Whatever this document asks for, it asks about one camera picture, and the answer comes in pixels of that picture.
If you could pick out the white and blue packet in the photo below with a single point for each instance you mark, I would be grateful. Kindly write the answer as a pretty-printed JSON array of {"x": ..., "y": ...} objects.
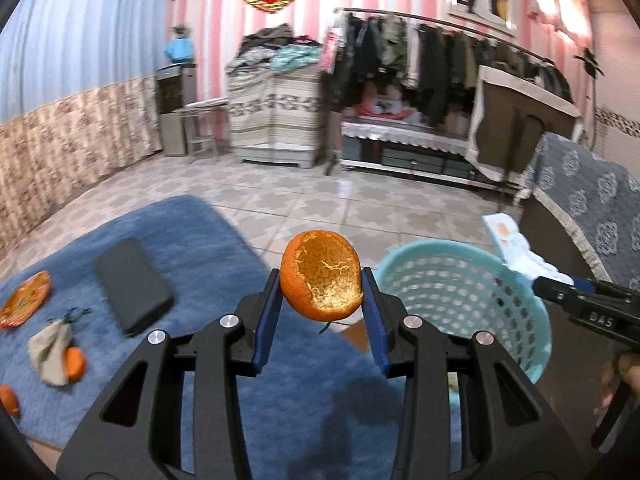
[{"x": 510, "y": 245}]

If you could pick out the small orange tangerine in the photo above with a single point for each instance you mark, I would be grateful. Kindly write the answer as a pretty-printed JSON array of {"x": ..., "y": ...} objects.
[{"x": 75, "y": 364}]

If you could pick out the cabinet with patterned cover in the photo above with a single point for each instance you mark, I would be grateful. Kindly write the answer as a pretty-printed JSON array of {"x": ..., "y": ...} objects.
[{"x": 270, "y": 110}]

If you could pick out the orange tangerine piece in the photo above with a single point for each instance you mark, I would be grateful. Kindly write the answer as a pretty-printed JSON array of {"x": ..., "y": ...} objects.
[{"x": 9, "y": 401}]

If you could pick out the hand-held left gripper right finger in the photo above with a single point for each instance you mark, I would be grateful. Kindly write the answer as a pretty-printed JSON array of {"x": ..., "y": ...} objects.
[{"x": 375, "y": 330}]

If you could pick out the pile of folded clothes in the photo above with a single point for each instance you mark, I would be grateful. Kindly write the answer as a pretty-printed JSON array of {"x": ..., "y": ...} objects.
[{"x": 265, "y": 42}]

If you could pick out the blue water bottle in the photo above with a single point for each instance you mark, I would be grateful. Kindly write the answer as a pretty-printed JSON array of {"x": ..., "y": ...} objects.
[{"x": 179, "y": 50}]

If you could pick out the beige cloth pouch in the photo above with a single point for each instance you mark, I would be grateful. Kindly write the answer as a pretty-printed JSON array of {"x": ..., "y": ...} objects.
[{"x": 47, "y": 355}]

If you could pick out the brown sofa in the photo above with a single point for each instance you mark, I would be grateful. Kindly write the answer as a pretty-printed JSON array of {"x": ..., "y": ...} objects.
[{"x": 550, "y": 240}]

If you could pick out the low dark bench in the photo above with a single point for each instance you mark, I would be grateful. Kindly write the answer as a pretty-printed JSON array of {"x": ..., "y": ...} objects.
[{"x": 410, "y": 160}]

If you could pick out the pink curtain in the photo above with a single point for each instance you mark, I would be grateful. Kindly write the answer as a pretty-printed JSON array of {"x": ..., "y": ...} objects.
[{"x": 555, "y": 5}]

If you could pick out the orange white bundle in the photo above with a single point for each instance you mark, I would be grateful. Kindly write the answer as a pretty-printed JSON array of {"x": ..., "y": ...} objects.
[{"x": 387, "y": 107}]

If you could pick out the brown chair with white trim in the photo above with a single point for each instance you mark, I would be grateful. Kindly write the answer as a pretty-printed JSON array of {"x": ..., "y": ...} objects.
[{"x": 505, "y": 125}]

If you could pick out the black wall hook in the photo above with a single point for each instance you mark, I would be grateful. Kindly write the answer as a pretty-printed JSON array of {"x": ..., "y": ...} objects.
[{"x": 589, "y": 62}]

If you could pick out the teal plastic basket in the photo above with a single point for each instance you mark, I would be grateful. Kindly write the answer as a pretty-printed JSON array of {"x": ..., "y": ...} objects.
[{"x": 430, "y": 247}]

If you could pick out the small folding table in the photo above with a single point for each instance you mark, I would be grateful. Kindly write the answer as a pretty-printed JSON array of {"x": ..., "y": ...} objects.
[{"x": 205, "y": 104}]

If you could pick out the orange tangerine peel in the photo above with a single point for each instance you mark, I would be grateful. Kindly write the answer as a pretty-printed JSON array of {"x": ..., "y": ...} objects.
[{"x": 300, "y": 295}]

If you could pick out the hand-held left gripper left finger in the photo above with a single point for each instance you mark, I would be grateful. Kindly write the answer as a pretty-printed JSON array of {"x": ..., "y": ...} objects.
[{"x": 262, "y": 330}]

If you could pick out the blue and floral curtain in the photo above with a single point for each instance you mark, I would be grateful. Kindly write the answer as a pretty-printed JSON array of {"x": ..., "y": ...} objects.
[{"x": 75, "y": 35}]

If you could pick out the person's right hand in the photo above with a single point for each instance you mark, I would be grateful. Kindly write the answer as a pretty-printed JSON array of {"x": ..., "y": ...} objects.
[{"x": 632, "y": 370}]

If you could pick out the pink printed hanging bag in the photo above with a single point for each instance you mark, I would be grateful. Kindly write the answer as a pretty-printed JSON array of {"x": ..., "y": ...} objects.
[{"x": 330, "y": 50}]

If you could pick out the metal clothes rack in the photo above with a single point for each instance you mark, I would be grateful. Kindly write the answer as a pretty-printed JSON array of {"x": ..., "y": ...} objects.
[{"x": 360, "y": 10}]

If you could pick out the white lace cloth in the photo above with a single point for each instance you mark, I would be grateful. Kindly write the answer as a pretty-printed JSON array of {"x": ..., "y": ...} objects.
[{"x": 400, "y": 132}]

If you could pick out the row of hanging clothes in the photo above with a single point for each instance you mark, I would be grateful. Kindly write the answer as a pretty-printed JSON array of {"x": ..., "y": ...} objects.
[{"x": 435, "y": 70}]

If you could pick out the grey patterned sofa cover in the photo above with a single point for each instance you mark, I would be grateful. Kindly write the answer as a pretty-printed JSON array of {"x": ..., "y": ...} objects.
[{"x": 590, "y": 195}]

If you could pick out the blue fleece blanket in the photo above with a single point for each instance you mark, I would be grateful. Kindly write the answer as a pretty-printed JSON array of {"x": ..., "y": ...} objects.
[{"x": 210, "y": 240}]

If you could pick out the grey water dispenser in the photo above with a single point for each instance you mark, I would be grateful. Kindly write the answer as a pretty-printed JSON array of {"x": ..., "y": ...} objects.
[{"x": 172, "y": 130}]

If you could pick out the orange round plate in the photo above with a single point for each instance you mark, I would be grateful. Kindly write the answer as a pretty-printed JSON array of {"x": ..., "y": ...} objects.
[{"x": 25, "y": 302}]

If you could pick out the black flat case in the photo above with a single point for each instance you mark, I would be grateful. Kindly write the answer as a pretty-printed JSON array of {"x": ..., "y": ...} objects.
[{"x": 132, "y": 285}]

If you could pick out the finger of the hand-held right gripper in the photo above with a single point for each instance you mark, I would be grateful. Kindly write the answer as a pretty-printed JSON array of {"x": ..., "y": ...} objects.
[
  {"x": 585, "y": 284},
  {"x": 555, "y": 292}
]

